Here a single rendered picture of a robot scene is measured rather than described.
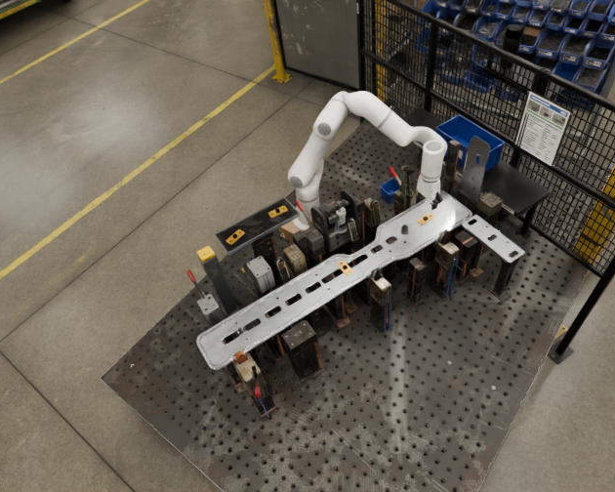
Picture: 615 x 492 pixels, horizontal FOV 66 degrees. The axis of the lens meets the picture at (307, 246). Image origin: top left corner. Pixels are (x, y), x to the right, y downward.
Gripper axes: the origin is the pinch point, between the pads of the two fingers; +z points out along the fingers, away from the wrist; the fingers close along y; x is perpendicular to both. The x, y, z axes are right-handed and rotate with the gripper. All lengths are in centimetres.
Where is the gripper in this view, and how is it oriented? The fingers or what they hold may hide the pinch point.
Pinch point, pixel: (427, 201)
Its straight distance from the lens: 223.0
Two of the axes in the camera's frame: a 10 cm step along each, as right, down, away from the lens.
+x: 8.3, -4.8, 2.7
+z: 1.1, 6.3, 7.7
